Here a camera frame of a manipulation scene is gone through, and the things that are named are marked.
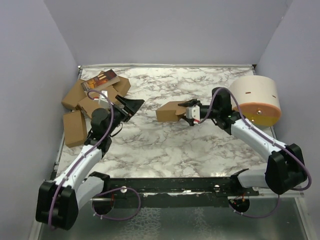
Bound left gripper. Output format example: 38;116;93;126
105;95;145;136

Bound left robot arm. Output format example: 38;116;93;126
35;95;145;230

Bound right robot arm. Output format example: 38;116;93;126
179;87;312;196

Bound large bottom cardboard box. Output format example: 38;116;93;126
61;75;131;110

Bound small cardboard box left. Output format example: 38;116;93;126
63;110;88;148

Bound paperback book dark cover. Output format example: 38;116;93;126
81;69;120;92

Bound white round ceramic container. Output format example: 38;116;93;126
229;75;282;127

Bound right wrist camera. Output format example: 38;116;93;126
185;105;201;125

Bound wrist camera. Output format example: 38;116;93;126
93;90;109;108
185;105;201;125

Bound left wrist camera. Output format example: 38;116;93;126
93;90;109;108

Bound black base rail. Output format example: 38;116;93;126
79;172;266;210

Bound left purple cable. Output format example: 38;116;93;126
48;89;142;231

